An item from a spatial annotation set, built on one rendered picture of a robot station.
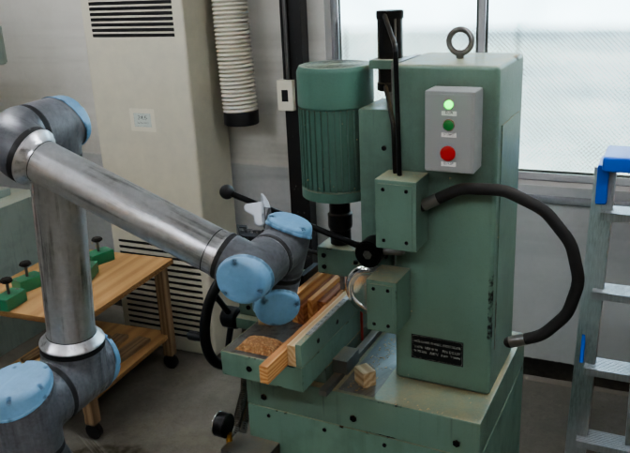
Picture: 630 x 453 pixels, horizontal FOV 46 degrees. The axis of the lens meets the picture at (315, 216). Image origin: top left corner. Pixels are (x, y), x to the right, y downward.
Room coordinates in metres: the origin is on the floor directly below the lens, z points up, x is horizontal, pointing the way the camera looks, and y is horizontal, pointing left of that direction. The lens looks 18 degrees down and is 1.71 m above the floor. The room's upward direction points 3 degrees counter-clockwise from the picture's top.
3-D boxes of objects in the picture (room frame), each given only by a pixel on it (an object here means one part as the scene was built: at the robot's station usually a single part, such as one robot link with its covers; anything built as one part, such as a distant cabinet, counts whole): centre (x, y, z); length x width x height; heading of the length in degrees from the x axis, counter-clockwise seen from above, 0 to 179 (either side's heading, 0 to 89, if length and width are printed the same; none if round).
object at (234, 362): (1.76, 0.04, 0.87); 0.61 x 0.30 x 0.06; 153
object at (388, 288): (1.49, -0.15, 1.02); 0.09 x 0.07 x 0.12; 153
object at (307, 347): (1.69, -0.09, 0.93); 0.60 x 0.02 x 0.06; 153
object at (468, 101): (1.44, -0.28, 1.40); 0.10 x 0.06 x 0.16; 63
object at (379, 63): (1.65, -0.18, 1.54); 0.08 x 0.08 x 0.17; 63
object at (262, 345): (1.53, 0.14, 0.91); 0.10 x 0.07 x 0.02; 63
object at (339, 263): (1.71, -0.08, 1.03); 0.14 x 0.07 x 0.09; 63
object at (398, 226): (1.48, -0.18, 1.23); 0.09 x 0.08 x 0.15; 63
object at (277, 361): (1.66, -0.03, 0.92); 0.66 x 0.02 x 0.04; 153
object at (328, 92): (1.72, -0.06, 1.35); 0.18 x 0.18 x 0.31
